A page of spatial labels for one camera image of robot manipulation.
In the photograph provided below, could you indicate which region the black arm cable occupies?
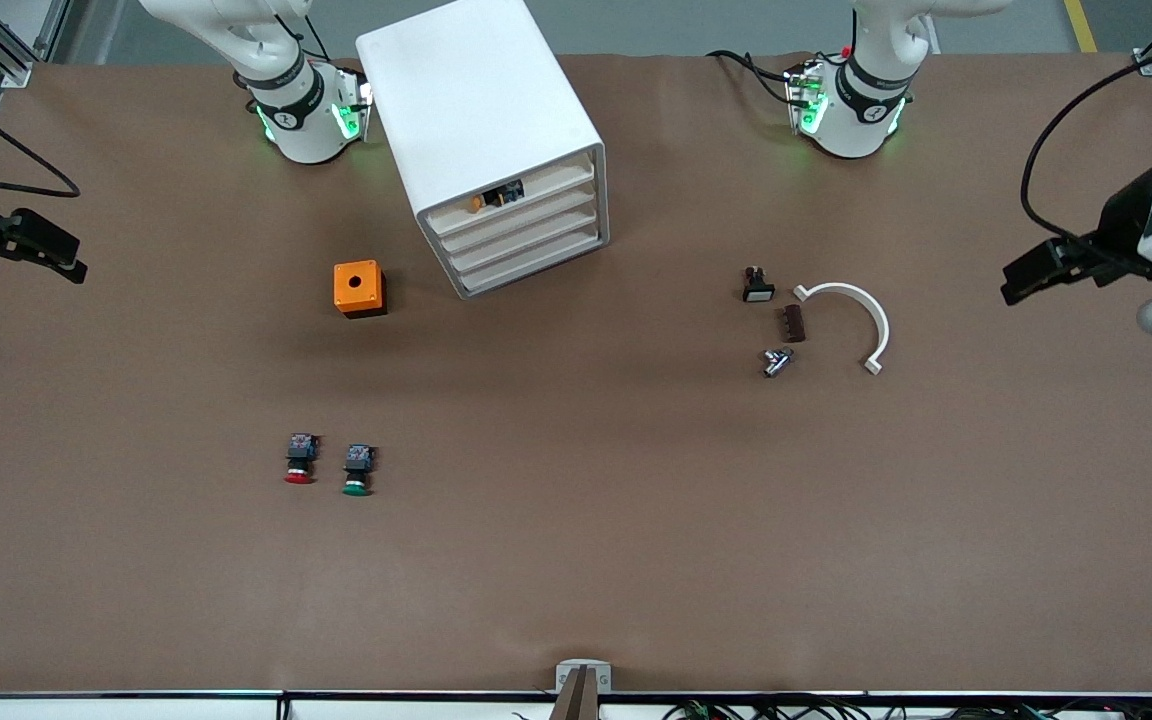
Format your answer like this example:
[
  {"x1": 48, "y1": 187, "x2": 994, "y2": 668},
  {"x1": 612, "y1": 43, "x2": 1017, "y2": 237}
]
[
  {"x1": 0, "y1": 80, "x2": 83, "y2": 198},
  {"x1": 1023, "y1": 48, "x2": 1152, "y2": 243}
]

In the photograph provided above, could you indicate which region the green push button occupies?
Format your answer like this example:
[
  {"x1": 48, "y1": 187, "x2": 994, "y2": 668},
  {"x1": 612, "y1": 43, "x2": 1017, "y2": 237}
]
[{"x1": 341, "y1": 444, "x2": 378, "y2": 498}]

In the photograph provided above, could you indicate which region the brown vertical post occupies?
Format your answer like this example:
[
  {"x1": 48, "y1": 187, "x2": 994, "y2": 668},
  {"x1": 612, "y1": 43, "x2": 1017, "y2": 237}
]
[{"x1": 550, "y1": 668, "x2": 603, "y2": 720}]

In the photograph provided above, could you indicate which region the white table edge rail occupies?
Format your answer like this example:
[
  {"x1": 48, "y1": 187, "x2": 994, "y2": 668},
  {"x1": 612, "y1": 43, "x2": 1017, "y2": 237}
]
[{"x1": 0, "y1": 690, "x2": 1152, "y2": 720}]

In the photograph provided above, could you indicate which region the black base cable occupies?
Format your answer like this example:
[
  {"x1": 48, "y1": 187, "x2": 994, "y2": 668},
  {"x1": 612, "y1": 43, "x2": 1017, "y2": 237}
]
[{"x1": 705, "y1": 49, "x2": 799, "y2": 107}]

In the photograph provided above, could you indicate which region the orange button enclosure box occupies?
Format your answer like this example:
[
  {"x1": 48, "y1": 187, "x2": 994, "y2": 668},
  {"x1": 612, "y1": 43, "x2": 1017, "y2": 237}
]
[{"x1": 333, "y1": 260, "x2": 388, "y2": 319}]

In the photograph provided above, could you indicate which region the red push button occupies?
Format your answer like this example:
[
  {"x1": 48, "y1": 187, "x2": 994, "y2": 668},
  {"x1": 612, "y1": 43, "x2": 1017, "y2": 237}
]
[{"x1": 283, "y1": 432, "x2": 320, "y2": 486}]

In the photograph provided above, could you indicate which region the grey mount bracket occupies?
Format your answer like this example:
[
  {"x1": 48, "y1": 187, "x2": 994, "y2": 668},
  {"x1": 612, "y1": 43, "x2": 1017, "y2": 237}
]
[{"x1": 555, "y1": 659, "x2": 613, "y2": 693}]

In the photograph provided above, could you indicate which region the yellow push button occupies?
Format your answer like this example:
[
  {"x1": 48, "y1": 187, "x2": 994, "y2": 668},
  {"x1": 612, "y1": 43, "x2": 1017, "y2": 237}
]
[{"x1": 470, "y1": 180, "x2": 526, "y2": 214}]

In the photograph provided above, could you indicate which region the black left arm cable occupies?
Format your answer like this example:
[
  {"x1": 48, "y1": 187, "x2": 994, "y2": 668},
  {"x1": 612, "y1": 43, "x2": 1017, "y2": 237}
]
[{"x1": 1023, "y1": 48, "x2": 1152, "y2": 243}]

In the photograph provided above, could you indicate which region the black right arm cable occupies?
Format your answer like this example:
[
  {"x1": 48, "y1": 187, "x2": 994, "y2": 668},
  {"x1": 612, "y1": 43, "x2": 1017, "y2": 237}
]
[{"x1": 0, "y1": 80, "x2": 83, "y2": 198}]

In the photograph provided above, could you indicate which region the white curved bracket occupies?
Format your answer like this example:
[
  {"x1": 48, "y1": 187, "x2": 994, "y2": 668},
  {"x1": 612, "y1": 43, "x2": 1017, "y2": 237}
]
[{"x1": 793, "y1": 282, "x2": 891, "y2": 376}]

